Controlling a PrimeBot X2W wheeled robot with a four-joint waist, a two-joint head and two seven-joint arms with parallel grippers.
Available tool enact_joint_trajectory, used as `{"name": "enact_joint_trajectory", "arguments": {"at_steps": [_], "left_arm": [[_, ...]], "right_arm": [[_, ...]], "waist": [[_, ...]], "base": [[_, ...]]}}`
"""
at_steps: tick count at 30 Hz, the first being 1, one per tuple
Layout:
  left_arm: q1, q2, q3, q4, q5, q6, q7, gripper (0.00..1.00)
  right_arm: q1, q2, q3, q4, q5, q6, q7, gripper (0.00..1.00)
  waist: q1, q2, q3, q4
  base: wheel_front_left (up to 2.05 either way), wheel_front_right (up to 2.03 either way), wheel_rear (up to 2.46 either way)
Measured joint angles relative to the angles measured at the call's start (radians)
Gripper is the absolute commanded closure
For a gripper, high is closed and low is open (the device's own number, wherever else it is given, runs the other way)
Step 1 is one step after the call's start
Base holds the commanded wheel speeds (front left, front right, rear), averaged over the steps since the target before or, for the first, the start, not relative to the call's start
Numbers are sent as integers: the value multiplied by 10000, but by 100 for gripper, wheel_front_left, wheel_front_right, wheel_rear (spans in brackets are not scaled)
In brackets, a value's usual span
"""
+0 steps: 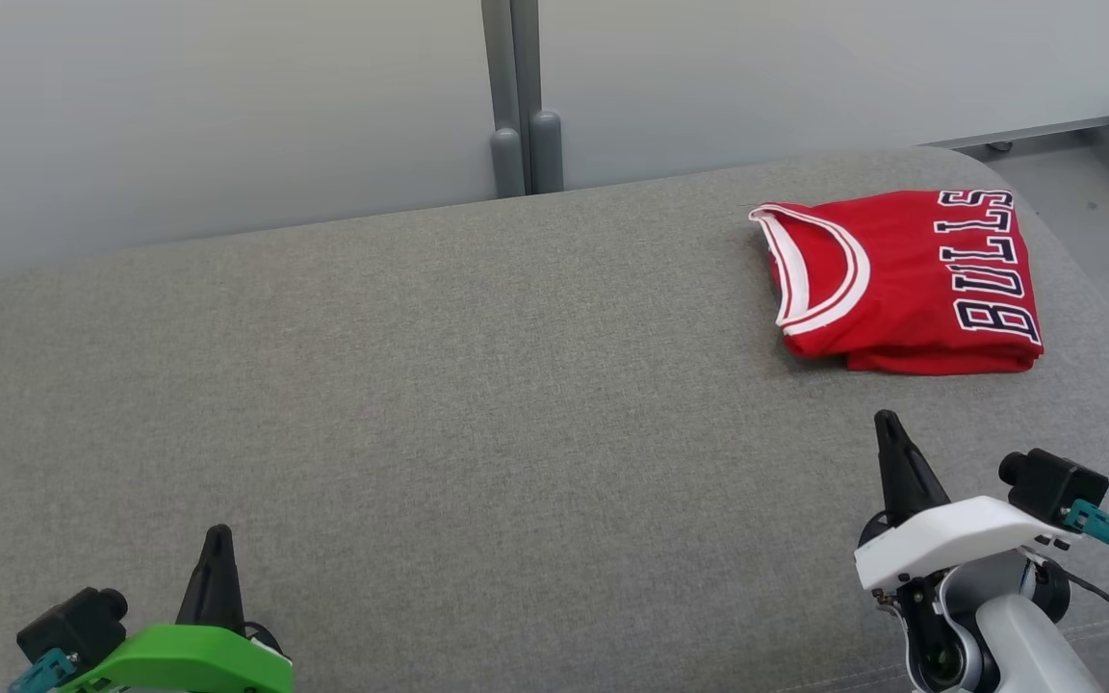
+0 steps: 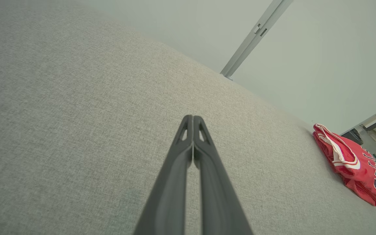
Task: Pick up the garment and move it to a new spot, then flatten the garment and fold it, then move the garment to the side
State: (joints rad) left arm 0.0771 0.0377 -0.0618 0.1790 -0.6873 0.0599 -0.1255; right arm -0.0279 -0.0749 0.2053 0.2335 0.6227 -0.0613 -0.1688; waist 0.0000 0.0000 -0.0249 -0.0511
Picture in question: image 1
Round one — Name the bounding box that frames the teal right camera connector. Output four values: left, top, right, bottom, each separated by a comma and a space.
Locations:
1062, 499, 1109, 563

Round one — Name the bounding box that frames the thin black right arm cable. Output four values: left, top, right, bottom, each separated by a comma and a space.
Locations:
1026, 553, 1109, 643

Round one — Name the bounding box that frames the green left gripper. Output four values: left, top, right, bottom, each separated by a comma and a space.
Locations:
54, 525, 295, 693

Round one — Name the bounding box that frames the grey partition post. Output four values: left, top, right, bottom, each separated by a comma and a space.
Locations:
480, 0, 528, 199
511, 0, 566, 195

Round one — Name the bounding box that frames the grey partition base rail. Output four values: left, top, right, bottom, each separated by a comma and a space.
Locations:
928, 116, 1109, 151

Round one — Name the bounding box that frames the teal left camera connector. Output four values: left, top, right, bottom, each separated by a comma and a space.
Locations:
8, 648, 80, 693

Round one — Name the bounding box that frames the red Bulls jersey shirt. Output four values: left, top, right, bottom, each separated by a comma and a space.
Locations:
747, 189, 1045, 372

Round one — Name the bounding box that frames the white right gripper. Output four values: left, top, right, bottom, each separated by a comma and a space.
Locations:
853, 410, 1081, 594

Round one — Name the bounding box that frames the teal camera connector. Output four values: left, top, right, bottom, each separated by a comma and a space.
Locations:
8, 648, 80, 693
1062, 499, 1109, 563

